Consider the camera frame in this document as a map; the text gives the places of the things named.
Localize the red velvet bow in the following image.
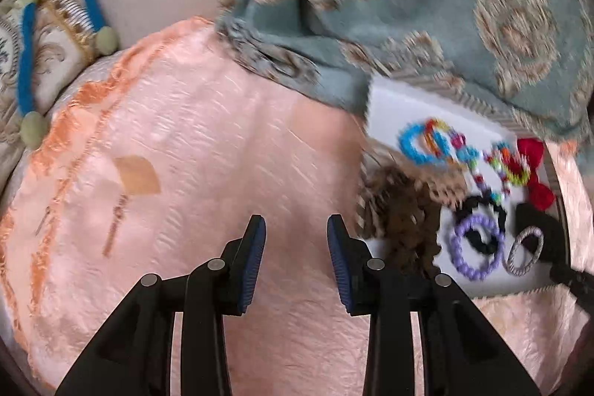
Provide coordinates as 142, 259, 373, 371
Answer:
509, 138, 556, 211

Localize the silver oval bangle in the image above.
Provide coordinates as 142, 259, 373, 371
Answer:
505, 226, 545, 277

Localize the black hair bow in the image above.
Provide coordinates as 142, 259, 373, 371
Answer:
515, 203, 569, 264

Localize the leopard print scrunchie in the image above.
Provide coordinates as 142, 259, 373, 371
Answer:
355, 138, 469, 278

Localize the white striped-edge tray box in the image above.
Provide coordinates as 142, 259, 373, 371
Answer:
356, 75, 555, 298

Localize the peach satin bedspread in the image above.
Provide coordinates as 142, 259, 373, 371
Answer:
0, 16, 594, 396

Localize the cream embroidered pillow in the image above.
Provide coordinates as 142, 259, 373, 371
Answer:
1, 0, 98, 184

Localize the teal damask blanket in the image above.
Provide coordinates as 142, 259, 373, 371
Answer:
215, 0, 593, 142

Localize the purple coil hair tie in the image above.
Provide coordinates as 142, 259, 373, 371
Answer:
448, 213, 507, 282

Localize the black bead bracelet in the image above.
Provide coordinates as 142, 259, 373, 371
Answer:
454, 195, 509, 256

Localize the yellow green bead bracelet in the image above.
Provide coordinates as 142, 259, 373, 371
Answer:
493, 144, 532, 188

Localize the multicolour bead necklace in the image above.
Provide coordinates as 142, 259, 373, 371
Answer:
447, 131, 512, 206

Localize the rainbow bead bracelet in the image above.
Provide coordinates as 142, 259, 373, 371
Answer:
422, 117, 458, 158

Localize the blue bead bracelet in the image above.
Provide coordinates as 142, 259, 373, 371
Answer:
398, 122, 448, 167

